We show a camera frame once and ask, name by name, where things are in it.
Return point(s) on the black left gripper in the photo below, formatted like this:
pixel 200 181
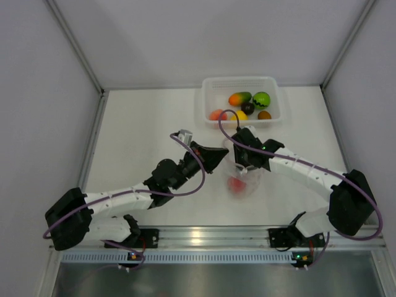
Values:
pixel 211 156

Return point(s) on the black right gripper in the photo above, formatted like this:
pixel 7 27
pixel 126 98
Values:
pixel 239 162

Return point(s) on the clear zip top bag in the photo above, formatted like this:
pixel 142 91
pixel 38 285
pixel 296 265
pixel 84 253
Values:
pixel 250 175

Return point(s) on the yellow fake pepper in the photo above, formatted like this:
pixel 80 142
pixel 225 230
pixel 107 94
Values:
pixel 239 115

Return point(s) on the red fake strawberry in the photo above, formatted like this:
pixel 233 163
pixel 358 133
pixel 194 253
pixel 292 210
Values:
pixel 235 185

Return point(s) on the brown fake kiwi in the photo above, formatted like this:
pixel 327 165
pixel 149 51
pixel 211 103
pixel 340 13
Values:
pixel 264 115

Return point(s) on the orange peach fake fruit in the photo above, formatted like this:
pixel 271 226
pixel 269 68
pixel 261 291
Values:
pixel 218 114

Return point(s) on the dark purple fake plum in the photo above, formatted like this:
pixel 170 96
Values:
pixel 247 108

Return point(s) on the green fake apple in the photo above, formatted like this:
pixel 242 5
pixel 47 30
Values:
pixel 261 100

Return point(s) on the orange green fake mango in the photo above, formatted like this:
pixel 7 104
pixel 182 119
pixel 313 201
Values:
pixel 237 99

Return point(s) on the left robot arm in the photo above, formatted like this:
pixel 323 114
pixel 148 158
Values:
pixel 79 217

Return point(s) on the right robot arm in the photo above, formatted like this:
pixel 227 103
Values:
pixel 349 199

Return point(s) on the white plastic basket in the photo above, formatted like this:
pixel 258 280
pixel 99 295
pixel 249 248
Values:
pixel 217 90

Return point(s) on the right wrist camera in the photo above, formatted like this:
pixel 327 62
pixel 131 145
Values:
pixel 250 129

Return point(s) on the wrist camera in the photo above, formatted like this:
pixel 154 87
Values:
pixel 184 136
pixel 250 129

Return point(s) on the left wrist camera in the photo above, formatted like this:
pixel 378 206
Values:
pixel 184 136

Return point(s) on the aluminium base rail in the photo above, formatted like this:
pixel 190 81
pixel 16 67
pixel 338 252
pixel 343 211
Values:
pixel 229 237

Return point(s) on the white slotted cable duct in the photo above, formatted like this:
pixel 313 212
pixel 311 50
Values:
pixel 183 257

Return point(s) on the aluminium frame rail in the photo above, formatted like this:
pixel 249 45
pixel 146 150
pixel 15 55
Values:
pixel 74 44

